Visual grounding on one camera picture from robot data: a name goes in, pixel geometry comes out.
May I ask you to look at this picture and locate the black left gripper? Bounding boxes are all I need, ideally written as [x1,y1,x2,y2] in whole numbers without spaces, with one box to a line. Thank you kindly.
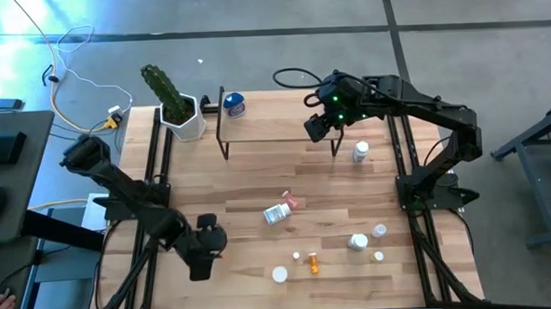
[178,211,230,284]

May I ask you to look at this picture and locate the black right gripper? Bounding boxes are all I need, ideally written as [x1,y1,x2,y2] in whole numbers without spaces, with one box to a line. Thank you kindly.
[302,88,351,144]

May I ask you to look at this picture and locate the white bottle grey label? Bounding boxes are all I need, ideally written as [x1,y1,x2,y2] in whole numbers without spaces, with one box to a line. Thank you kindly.
[351,140,371,165]

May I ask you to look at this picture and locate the pink vial white cap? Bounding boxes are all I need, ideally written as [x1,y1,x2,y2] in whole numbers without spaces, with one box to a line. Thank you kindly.
[281,189,302,211]

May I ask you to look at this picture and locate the wide amber bottle white cap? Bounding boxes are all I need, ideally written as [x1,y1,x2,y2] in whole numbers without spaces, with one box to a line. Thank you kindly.
[271,265,289,285]

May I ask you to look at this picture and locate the blue cap antacid bottle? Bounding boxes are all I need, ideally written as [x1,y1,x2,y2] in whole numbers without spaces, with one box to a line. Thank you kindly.
[222,90,247,119]

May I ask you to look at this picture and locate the white bottle pale blue label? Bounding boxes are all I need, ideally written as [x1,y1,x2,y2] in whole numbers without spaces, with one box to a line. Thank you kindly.
[262,201,293,227]

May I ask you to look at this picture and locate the white bottle blue band label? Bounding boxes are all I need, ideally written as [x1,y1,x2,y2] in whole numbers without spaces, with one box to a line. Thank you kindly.
[347,233,370,253]

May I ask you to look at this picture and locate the black clamp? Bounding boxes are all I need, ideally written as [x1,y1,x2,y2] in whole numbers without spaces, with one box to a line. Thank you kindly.
[197,94,220,116]

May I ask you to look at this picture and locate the white panel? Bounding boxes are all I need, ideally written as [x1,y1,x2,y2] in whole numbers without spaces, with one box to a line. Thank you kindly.
[80,192,113,234]

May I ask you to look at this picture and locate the white plant pot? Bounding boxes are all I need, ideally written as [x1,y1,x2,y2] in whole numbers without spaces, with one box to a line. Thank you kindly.
[159,91,208,143]

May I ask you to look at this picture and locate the black beam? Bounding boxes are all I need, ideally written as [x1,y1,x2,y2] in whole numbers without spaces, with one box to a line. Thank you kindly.
[19,206,106,255]

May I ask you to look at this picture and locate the green cactus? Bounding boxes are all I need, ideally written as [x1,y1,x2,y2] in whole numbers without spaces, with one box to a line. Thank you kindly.
[140,62,189,124]

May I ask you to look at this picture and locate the grey desk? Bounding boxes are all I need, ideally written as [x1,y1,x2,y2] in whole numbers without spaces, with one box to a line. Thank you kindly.
[0,109,60,245]

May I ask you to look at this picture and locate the dark grey metal stand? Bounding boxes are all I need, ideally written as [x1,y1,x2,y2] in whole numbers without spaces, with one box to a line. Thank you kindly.
[487,101,551,251]

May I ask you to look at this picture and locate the black desktop device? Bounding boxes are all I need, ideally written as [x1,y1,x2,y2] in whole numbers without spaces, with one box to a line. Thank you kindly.
[0,130,29,167]

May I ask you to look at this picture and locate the wooden shelf black metal frame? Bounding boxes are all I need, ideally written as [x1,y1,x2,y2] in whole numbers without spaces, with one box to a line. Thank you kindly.
[214,80,346,163]

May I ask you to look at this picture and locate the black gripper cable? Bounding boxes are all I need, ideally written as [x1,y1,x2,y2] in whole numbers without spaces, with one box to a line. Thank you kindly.
[271,66,325,93]

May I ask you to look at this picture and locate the black aluminium frame rail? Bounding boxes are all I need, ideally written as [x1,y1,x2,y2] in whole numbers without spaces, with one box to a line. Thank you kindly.
[384,114,415,183]
[136,105,176,212]

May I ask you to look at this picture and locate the black frame strut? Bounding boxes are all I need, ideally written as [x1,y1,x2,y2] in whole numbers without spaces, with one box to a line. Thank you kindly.
[90,233,171,309]
[406,208,483,308]

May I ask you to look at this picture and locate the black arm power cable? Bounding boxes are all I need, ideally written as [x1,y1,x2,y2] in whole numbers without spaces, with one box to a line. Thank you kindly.
[421,135,454,168]

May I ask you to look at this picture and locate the white cable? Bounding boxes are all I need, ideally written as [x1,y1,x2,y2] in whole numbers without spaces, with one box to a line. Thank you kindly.
[54,22,135,119]

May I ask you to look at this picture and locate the black cable clip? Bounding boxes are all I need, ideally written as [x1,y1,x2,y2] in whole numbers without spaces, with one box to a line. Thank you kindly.
[41,63,62,87]

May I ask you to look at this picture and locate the yellow cable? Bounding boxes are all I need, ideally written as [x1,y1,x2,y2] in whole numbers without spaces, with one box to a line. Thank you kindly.
[9,0,117,137]

